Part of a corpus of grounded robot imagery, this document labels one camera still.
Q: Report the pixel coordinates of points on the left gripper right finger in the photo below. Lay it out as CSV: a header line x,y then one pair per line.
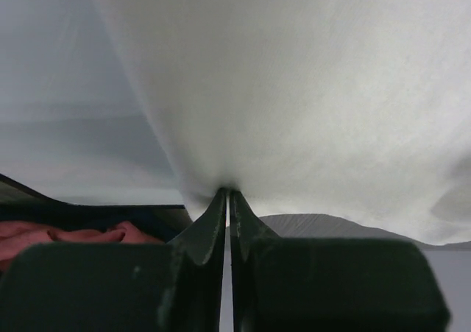
x,y
245,226

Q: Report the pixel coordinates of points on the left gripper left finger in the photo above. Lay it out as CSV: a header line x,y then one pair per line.
x,y
203,241

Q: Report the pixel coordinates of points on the white t shirt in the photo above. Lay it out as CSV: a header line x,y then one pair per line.
x,y
359,109

